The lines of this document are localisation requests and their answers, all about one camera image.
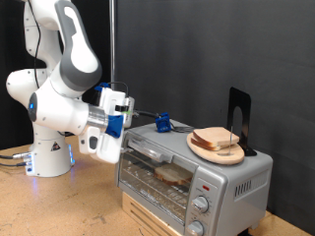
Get round wooden board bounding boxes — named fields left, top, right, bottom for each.
left=186, top=132, right=246, bottom=166

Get black curtain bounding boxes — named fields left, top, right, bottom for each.
left=0, top=0, right=114, bottom=151

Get glass oven door with handle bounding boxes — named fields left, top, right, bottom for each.
left=116, top=135, right=200, bottom=227

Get black base cable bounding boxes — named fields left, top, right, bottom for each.
left=0, top=160, right=29, bottom=168

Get silver oven knob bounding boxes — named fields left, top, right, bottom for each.
left=187, top=220, right=205, bottom=236
left=191, top=196, right=210, bottom=214

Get white wrist camera blue mount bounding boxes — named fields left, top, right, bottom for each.
left=94, top=82, right=136, bottom=139

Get black cable with metal connector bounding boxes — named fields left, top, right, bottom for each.
left=0, top=151, right=32, bottom=161

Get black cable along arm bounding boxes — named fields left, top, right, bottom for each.
left=28, top=0, right=130, bottom=138

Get wire oven rack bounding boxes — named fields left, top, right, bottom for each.
left=122, top=160, right=193, bottom=214

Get vertical metal pole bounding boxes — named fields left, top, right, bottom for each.
left=108, top=0, right=117, bottom=85

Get black metal bookend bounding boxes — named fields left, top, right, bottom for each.
left=226, top=87, right=258, bottom=157

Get silver toaster oven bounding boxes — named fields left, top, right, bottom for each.
left=115, top=118, right=275, bottom=236

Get white bread slice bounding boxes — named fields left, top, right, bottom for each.
left=192, top=127, right=240, bottom=148
left=190, top=137, right=221, bottom=152
left=154, top=163, right=194, bottom=187

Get thin metal pin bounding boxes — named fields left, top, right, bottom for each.
left=227, top=126, right=234, bottom=156

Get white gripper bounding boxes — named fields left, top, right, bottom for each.
left=97, top=132, right=134, bottom=165

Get metal spatula with blue block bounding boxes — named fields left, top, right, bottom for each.
left=132, top=108, right=197, bottom=134

